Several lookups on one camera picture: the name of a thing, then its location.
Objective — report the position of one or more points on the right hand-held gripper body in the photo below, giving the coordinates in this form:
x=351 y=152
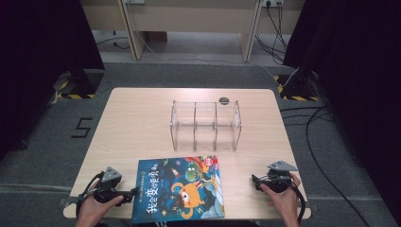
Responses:
x=279 y=179

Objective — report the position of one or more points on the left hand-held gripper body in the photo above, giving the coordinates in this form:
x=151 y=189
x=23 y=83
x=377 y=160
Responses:
x=111 y=176

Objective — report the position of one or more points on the blue cartoon picture book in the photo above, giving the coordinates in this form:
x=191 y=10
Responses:
x=176 y=192

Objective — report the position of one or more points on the clear acrylic divided organizer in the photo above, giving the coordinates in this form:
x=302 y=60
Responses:
x=205 y=126

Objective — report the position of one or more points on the person's right hand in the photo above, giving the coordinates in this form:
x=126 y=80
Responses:
x=287 y=203

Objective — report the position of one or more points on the person's left hand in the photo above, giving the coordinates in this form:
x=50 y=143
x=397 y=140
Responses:
x=93 y=209

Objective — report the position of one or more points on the grey tape strip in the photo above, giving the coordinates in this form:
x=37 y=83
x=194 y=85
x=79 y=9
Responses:
x=307 y=205
x=71 y=200

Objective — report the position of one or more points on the dark round table grommet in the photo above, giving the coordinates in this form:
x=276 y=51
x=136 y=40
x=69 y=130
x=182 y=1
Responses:
x=224 y=101

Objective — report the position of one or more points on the black stand base hazard tape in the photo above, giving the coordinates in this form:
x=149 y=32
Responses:
x=85 y=83
x=298 y=88

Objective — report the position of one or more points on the black curtain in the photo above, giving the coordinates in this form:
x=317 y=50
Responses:
x=353 y=63
x=38 y=56

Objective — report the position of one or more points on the brown box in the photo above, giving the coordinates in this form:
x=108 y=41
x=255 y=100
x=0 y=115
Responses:
x=157 y=37

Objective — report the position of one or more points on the beige wooden desk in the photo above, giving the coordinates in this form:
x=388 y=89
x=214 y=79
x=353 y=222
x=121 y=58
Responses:
x=189 y=15

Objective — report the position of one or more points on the white wall power outlet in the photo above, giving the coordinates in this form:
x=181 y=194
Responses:
x=272 y=3

